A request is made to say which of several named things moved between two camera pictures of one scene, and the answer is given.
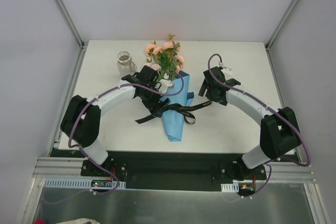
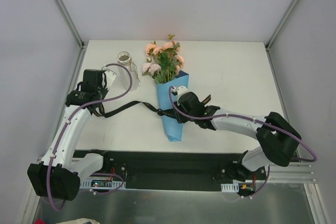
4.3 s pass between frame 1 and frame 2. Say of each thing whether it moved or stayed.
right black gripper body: moved
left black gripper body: moved
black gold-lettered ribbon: moved
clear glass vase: stayed
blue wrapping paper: stayed
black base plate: stayed
